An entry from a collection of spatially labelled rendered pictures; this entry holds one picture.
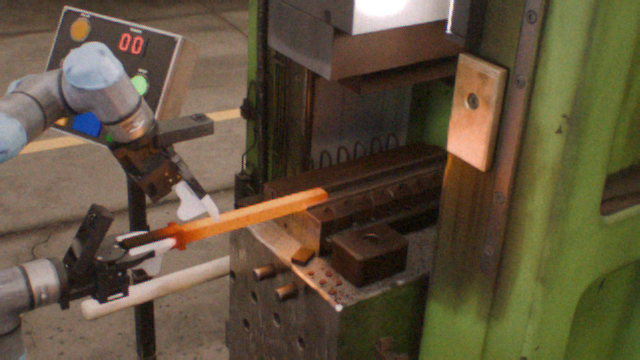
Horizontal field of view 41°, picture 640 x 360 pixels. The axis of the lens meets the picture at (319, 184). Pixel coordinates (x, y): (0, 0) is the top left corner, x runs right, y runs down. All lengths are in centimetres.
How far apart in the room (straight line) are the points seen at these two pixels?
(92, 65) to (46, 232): 226
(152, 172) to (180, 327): 159
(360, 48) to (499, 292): 47
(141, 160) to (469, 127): 53
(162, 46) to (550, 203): 93
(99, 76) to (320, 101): 65
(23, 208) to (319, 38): 239
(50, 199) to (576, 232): 269
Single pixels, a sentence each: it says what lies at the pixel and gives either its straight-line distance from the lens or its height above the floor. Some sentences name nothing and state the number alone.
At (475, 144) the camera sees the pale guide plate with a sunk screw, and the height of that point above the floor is 122.
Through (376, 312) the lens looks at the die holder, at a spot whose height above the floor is 87.
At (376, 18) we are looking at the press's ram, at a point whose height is 139.
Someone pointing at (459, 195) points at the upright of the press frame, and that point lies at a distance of 148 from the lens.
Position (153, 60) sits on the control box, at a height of 114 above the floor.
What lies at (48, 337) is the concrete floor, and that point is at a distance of 296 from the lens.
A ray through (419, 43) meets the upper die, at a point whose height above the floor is 131.
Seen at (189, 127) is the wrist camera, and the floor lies 121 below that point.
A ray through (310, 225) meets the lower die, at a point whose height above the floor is 97.
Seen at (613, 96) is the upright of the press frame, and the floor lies 135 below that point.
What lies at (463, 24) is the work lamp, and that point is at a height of 141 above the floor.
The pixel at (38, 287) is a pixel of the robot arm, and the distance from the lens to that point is 142.
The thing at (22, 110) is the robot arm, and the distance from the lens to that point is 128.
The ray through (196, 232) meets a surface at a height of 101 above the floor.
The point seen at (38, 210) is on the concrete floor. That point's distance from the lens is 366.
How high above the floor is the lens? 180
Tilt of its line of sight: 28 degrees down
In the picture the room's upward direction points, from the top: 4 degrees clockwise
